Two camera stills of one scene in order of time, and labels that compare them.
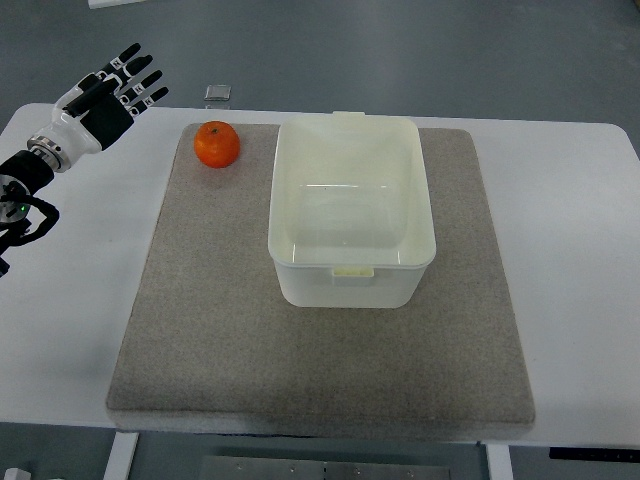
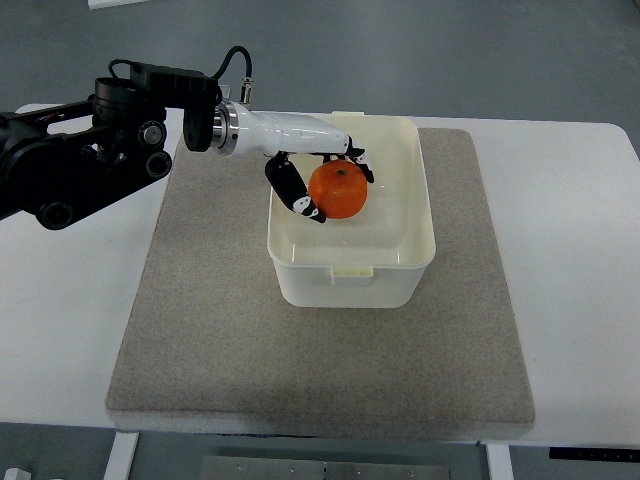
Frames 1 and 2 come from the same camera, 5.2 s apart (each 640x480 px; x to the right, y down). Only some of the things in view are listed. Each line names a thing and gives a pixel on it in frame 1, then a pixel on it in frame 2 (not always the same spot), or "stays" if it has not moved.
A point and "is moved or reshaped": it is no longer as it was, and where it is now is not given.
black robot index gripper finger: x=117 y=64 to x=354 y=153
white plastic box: x=351 y=222 stays
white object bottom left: x=17 y=474 stays
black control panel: x=619 y=455 stays
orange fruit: x=216 y=144 is moved or reshaped
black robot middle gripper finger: x=128 y=70 to x=350 y=159
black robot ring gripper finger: x=139 y=88 to x=332 y=157
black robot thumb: x=91 y=90 to x=289 y=185
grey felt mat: x=211 y=346 stays
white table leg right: x=499 y=462 stays
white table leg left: x=121 y=455 stays
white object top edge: x=108 y=3 stays
